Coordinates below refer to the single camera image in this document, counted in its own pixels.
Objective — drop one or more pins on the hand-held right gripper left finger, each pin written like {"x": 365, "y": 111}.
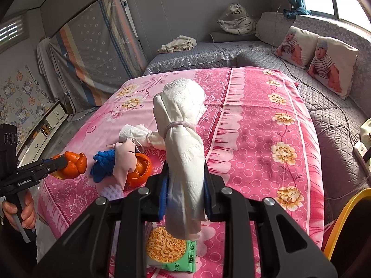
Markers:
{"x": 163, "y": 199}

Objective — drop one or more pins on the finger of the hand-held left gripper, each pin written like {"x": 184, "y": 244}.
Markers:
{"x": 50, "y": 165}

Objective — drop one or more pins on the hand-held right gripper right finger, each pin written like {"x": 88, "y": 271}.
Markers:
{"x": 207, "y": 199}

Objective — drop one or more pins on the large white paper towel bundle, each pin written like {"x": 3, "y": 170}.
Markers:
{"x": 179, "y": 150}

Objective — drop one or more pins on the small white paper towel bundle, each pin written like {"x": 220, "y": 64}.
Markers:
{"x": 132, "y": 134}

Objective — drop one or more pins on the person's left hand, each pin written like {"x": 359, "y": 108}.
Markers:
{"x": 30, "y": 211}

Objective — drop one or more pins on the green noodle packet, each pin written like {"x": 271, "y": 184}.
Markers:
{"x": 168, "y": 246}

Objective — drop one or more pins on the white cabinet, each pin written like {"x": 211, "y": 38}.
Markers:
{"x": 55, "y": 118}

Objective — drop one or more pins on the pale pink cloth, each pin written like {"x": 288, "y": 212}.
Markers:
{"x": 124, "y": 165}

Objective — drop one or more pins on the white foam fruit net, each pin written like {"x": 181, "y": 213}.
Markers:
{"x": 111, "y": 193}

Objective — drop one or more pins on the pink floral bedsheet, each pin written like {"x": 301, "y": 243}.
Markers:
{"x": 246, "y": 121}

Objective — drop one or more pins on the white hanging cloth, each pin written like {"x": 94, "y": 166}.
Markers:
{"x": 46, "y": 63}

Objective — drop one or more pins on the striped upright mattress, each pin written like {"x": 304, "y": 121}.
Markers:
{"x": 101, "y": 49}

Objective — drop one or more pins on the small louvred window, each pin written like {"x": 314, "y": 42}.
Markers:
{"x": 11, "y": 31}

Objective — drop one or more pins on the grey quilted sofa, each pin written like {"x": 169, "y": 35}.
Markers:
{"x": 203, "y": 55}

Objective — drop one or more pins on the cream cloth pile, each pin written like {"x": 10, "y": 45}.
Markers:
{"x": 179, "y": 45}

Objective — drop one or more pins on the white power strip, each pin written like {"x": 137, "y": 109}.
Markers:
{"x": 361, "y": 153}

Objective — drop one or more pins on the grey cushion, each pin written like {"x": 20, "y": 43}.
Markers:
{"x": 223, "y": 37}

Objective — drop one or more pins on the baby print pillow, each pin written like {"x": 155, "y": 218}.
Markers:
{"x": 330, "y": 66}
{"x": 295, "y": 46}

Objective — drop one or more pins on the white tiger plush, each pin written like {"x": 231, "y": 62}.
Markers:
{"x": 240, "y": 21}

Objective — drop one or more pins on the cartoon wall poster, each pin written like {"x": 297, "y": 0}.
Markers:
{"x": 23, "y": 98}

